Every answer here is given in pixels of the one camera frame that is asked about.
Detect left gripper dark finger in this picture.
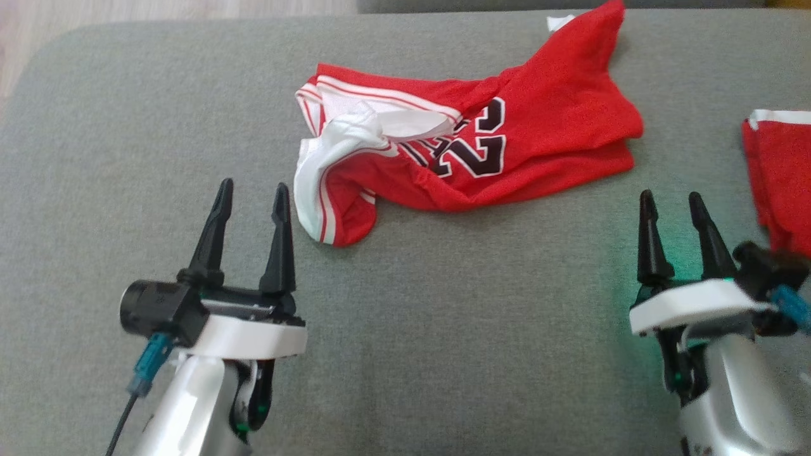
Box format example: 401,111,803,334
176,178,234,287
259,182,297,295

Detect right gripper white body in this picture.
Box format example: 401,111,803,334
629,277,771,337

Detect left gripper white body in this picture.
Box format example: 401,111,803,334
187,286,309,359

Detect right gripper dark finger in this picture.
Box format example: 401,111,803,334
637,189,675,287
687,191,739,282

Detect red shorts with white stripe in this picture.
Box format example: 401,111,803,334
741,109,811,257

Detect red basketball jersey number 23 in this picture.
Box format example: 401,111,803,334
293,0,645,248

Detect grey sofa back cushion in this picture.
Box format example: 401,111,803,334
358,0,767,13

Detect right camera cable teal plug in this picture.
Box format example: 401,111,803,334
770,285,811,334

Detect camera cable teal plug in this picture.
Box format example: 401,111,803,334
105,332,174,456
770,285,811,334

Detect left camera cable teal plug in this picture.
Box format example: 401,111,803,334
105,332,174,456

